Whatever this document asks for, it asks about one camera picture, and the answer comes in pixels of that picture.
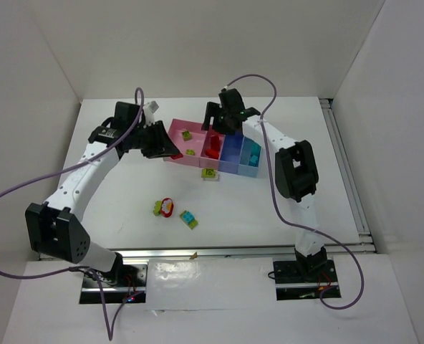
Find small red lego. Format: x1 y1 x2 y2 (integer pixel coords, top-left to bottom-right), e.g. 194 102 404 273
170 153 183 160

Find red lego brick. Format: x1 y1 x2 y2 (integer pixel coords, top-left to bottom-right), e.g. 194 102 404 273
205 148 220 160
211 135 221 152

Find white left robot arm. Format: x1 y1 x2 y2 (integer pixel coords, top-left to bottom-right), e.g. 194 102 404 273
25 101 180 285

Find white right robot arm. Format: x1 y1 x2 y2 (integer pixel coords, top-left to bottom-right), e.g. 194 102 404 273
202 88 327 282

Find teal legos in container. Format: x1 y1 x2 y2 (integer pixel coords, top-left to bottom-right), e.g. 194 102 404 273
249 143 261 167

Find pink large container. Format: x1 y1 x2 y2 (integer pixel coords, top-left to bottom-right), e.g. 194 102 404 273
163 118 207 167

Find blue purple container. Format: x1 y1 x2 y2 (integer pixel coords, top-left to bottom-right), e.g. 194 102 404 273
218 135 244 174

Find pink small container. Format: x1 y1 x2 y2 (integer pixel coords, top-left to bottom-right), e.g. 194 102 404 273
199 130 225 170

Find green lego beside flower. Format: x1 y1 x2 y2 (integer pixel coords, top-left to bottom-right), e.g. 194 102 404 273
153 201 162 216

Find red white flower lego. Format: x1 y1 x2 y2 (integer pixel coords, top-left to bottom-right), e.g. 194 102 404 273
160 198 174 218

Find blue green stacked lego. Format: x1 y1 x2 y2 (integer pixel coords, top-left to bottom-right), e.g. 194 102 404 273
179 210 198 229

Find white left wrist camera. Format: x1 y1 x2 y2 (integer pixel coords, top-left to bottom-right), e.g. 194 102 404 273
143 101 159 125

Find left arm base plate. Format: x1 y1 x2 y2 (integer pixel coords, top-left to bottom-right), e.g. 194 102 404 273
79 260 148 305

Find aluminium rail front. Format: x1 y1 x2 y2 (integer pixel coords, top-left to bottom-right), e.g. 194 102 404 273
115 245 294 259

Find aluminium rail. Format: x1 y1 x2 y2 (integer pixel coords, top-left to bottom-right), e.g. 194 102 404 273
319 98 377 254
115 245 294 259

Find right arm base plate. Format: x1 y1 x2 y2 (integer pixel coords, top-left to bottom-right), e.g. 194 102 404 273
267 259 341 301

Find aluminium rail right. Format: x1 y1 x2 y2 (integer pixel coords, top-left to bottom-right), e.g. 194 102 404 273
319 98 377 254

